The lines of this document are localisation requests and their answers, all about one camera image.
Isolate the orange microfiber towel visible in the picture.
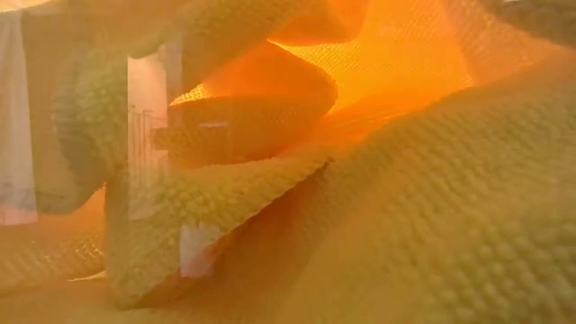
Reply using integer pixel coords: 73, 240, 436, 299
152, 0, 576, 170
0, 188, 109, 296

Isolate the yellow microfiber towel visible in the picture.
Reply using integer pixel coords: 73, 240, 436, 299
20, 0, 576, 324

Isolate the white hanging cloth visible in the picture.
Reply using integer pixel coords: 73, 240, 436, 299
0, 11, 38, 226

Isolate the white panel with wire rack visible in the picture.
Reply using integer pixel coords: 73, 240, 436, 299
127, 53, 224, 280

